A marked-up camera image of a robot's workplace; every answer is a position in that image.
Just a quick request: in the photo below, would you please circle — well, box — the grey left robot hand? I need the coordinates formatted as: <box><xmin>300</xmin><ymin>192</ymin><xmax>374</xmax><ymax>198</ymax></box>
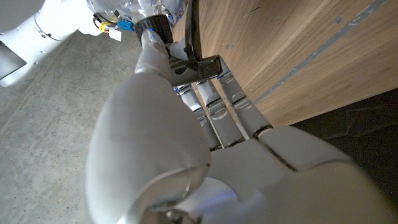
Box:
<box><xmin>84</xmin><ymin>28</ymin><xmax>398</xmax><ymax>224</ymax></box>

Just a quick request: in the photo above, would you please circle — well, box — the clear plastic spray bottle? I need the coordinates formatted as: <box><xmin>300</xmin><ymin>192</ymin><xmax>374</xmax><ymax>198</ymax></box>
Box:
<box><xmin>136</xmin><ymin>0</ymin><xmax>188</xmax><ymax>20</ymax></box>

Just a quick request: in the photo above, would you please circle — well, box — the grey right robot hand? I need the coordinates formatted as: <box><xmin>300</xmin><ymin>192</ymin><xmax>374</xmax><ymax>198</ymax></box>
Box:
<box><xmin>85</xmin><ymin>0</ymin><xmax>147</xmax><ymax>24</ymax></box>

